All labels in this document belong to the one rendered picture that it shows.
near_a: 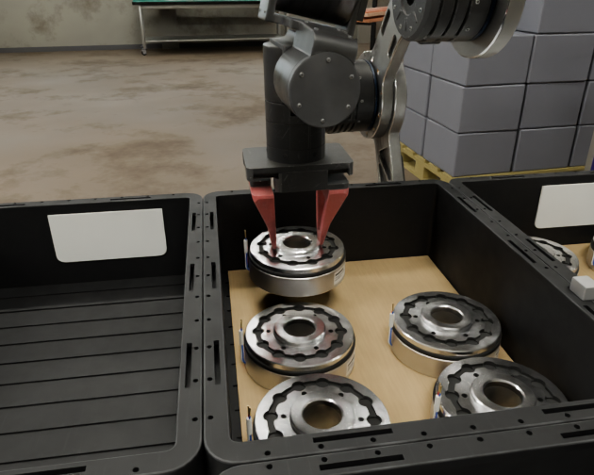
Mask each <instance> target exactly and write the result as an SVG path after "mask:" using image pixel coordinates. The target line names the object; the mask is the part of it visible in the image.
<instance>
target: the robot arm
mask: <svg viewBox="0 0 594 475"><path fill-rule="evenodd" d="M368 1H369V0H261V1H260V7H259V12H258V17H257V18H260V19H262V20H264V21H268V22H272V23H276V24H280V25H284V26H286V27H289V28H293V29H296V31H295V30H293V29H288V32H287V34H286V35H285V36H284V37H281V38H270V41H268V42H264V43H263V65H264V90H265V115H266V141H267V147H251V148H244V149H242V159H243V166H245V171H246V179H247V181H249V185H250V190H251V194H252V198H253V201H254V203H255V204H256V207H257V209H258V211H259V213H260V215H261V217H262V218H263V220H264V222H265V223H266V225H267V227H268V231H269V235H270V239H271V243H272V248H273V249H276V226H275V209H274V195H273V192H272V186H271V178H273V186H274V189H275V191H276V192H281V193H282V192H297V191H311V190H316V220H317V238H318V240H319V242H320V245H323V242H324V240H325V237H326V234H327V231H328V229H329V226H330V223H331V221H332V220H333V219H334V217H335V216H336V214H337V213H338V210H339V209H340V207H341V205H342V204H343V202H344V201H345V199H346V197H347V196H348V193H349V181H348V179H347V178H346V176H345V175H344V173H345V172H347V173H348V175H352V174H353V167H354V161H353V160H352V159H351V157H350V156H349V155H348V153H347V152H346V151H345V150H344V148H343V147H342V146H341V145H340V143H336V142H333V143H325V128H328V127H332V126H335V125H337V124H339V123H342V122H343V121H345V120H346V119H347V118H348V117H349V116H350V115H351V114H352V113H353V111H354V110H355V107H356V105H357V103H358V100H359V97H360V91H361V84H360V78H359V74H358V72H357V70H356V68H355V59H356V55H357V49H358V43H357V40H355V39H354V38H353V35H354V32H355V25H356V21H359V22H363V19H364V15H365V11H366V7H367V4H368ZM276 10H278V11H282V12H286V13H290V14H294V15H298V16H302V17H306V18H309V19H314V20H318V21H322V22H326V23H329V24H333V25H336V26H335V27H333V26H330V25H323V24H318V23H314V22H310V21H307V20H303V19H298V18H294V17H290V16H287V15H283V14H278V13H275V11H276Z"/></svg>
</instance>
